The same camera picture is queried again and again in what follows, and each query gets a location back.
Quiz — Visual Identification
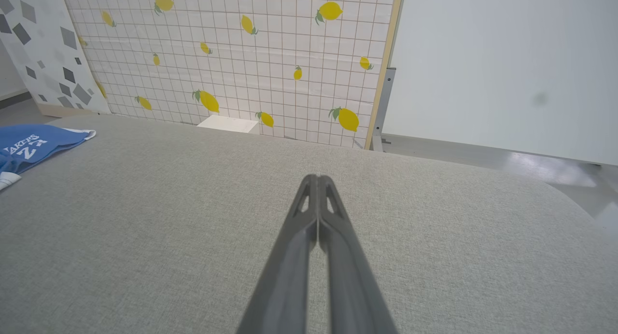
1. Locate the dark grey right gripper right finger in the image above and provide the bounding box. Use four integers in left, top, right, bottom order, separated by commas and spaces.
318, 175, 399, 334

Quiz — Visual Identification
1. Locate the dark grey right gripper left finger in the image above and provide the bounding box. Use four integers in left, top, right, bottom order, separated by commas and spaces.
236, 174, 319, 334

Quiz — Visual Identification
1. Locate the blue Lakers 23 jersey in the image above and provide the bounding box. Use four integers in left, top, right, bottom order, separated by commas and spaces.
0, 124, 97, 192

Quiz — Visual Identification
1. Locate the grey fabric sofa cushion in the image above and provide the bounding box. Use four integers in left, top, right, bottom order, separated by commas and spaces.
0, 113, 618, 334

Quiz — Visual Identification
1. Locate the small white box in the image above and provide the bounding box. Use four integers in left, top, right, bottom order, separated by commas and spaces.
197, 114, 260, 135

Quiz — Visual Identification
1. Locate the lemon print tiled board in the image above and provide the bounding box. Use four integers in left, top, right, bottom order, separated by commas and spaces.
60, 0, 406, 151

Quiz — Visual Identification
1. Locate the white panel with grey diamonds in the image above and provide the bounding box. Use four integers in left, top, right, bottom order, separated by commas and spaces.
0, 0, 112, 118

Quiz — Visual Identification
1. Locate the grey metal bracket post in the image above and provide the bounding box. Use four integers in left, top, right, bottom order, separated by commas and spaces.
371, 67, 397, 153

